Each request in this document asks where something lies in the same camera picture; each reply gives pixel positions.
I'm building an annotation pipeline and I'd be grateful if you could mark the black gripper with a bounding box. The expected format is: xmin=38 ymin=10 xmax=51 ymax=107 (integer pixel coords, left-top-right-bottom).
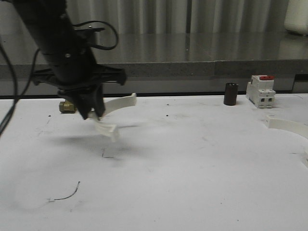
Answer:
xmin=33 ymin=61 xmax=127 ymax=120

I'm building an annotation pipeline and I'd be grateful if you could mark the white half pipe clamp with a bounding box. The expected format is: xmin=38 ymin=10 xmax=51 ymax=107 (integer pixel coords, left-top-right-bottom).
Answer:
xmin=265 ymin=115 xmax=308 ymax=140
xmin=88 ymin=92 xmax=137 ymax=143

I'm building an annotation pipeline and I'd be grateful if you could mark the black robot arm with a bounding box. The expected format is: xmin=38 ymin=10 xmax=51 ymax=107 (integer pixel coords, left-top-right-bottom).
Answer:
xmin=12 ymin=0 xmax=127 ymax=119

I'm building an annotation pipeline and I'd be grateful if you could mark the brass valve red handwheel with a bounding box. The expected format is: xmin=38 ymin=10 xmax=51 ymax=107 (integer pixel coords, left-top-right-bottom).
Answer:
xmin=59 ymin=100 xmax=77 ymax=114

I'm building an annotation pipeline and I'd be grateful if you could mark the grey stone counter ledge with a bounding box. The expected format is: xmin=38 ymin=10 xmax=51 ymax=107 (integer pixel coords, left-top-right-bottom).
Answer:
xmin=0 ymin=32 xmax=308 ymax=94

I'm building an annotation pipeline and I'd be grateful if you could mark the dark brown cylinder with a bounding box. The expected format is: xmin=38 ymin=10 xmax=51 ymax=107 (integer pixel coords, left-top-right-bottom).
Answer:
xmin=223 ymin=83 xmax=239 ymax=106

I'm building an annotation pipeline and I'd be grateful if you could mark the white object on counter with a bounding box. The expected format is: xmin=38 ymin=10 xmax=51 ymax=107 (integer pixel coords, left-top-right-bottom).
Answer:
xmin=284 ymin=0 xmax=308 ymax=35

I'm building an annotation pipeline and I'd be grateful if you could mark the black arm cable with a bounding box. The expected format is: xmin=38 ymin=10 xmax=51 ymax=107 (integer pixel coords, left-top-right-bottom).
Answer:
xmin=0 ymin=20 xmax=119 ymax=135

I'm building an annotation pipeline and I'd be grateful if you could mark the white circuit breaker red switch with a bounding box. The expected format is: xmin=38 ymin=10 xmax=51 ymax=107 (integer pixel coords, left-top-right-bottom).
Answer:
xmin=246 ymin=75 xmax=276 ymax=108

